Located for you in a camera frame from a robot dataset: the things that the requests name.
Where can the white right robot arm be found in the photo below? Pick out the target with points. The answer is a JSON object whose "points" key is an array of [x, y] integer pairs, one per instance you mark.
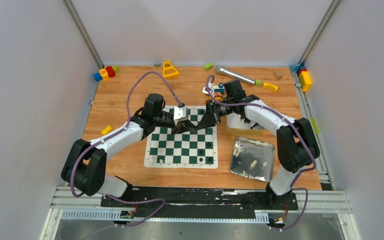
{"points": [[297, 148]]}

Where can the toy block car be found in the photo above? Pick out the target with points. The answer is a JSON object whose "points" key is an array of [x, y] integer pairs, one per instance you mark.
{"points": [[216, 91]]}

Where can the yellow triangular frame block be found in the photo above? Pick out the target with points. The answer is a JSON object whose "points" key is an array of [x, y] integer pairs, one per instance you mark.
{"points": [[169, 70]]}

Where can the metal tin lid tray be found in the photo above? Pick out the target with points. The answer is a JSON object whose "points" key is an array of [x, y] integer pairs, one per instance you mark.
{"points": [[253, 159]]}

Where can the small yellow block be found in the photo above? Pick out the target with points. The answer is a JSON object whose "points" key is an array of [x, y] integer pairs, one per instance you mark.
{"points": [[106, 130]]}

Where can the green block near wall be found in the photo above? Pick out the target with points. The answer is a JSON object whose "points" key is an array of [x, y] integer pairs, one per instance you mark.
{"points": [[208, 66]]}

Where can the yellow red blue brick tower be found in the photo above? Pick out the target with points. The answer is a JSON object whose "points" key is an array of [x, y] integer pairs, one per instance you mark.
{"points": [[304, 78]]}

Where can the metal tin with black pieces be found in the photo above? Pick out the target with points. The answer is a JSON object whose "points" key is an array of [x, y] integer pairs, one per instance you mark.
{"points": [[236, 125]]}

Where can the tan wooden block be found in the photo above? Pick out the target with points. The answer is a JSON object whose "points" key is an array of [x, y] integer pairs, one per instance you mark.
{"points": [[278, 75]]}

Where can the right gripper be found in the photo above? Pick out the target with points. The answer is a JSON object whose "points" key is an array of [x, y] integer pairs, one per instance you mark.
{"points": [[210, 118]]}

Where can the yellow arch block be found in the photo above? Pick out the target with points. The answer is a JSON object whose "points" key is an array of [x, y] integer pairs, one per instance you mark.
{"points": [[270, 86]]}

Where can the colourful cylinder block row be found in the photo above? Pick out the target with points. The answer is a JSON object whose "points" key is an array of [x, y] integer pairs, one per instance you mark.
{"points": [[106, 73]]}

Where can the silver microphone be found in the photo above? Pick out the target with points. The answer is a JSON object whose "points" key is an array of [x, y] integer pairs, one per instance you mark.
{"points": [[221, 70]]}

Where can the green white chess mat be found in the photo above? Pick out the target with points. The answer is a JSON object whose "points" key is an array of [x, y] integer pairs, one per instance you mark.
{"points": [[182, 150]]}

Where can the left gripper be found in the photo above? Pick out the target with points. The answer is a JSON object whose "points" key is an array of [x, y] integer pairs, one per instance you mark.
{"points": [[177, 123]]}

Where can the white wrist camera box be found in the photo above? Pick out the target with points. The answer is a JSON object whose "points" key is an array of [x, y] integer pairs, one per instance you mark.
{"points": [[180, 113]]}

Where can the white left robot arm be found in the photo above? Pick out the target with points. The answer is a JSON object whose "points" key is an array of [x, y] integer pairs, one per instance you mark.
{"points": [[85, 167]]}

